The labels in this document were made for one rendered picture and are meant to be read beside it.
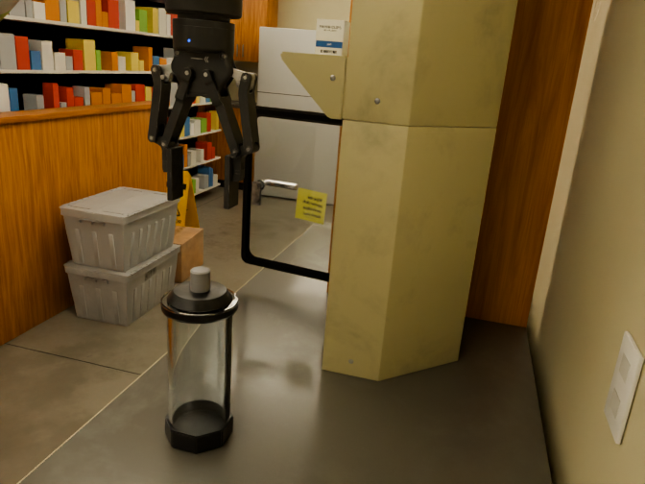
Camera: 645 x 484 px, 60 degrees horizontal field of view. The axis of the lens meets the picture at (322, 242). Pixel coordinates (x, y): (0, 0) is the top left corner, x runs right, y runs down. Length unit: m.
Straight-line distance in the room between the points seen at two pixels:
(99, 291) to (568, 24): 2.72
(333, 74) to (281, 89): 5.21
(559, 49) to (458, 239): 0.46
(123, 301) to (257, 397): 2.34
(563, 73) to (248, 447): 0.95
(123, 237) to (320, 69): 2.32
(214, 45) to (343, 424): 0.61
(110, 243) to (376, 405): 2.38
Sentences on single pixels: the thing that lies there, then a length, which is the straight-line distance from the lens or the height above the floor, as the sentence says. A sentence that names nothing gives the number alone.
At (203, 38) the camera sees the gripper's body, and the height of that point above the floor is 1.51.
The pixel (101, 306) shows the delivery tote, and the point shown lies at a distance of 3.39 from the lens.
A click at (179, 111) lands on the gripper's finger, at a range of 0.75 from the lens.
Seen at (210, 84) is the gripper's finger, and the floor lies 1.46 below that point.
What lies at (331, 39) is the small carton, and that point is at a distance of 1.04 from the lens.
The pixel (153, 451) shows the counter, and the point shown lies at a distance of 0.91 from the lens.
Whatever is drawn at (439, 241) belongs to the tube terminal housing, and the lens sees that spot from 1.03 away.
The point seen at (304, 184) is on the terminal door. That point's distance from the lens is 1.33.
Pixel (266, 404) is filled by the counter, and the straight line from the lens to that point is 0.99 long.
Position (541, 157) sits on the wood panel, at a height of 1.34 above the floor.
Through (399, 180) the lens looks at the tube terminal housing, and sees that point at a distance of 0.94.
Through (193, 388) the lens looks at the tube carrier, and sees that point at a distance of 0.84.
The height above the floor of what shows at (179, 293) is 1.18.
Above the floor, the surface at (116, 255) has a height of 0.42.
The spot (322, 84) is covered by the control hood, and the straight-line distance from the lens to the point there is 0.95.
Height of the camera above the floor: 1.50
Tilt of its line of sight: 18 degrees down
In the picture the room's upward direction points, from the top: 4 degrees clockwise
